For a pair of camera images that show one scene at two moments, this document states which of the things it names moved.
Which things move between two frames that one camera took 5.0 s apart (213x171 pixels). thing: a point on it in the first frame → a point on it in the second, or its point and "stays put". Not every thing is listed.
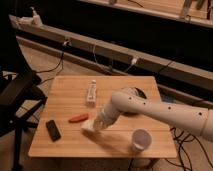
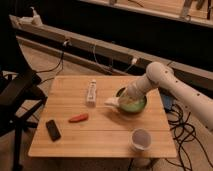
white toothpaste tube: x=91 y=93 stays put
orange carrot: x=78 y=118 stays put
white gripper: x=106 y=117 → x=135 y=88
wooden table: x=70 y=101 stays put
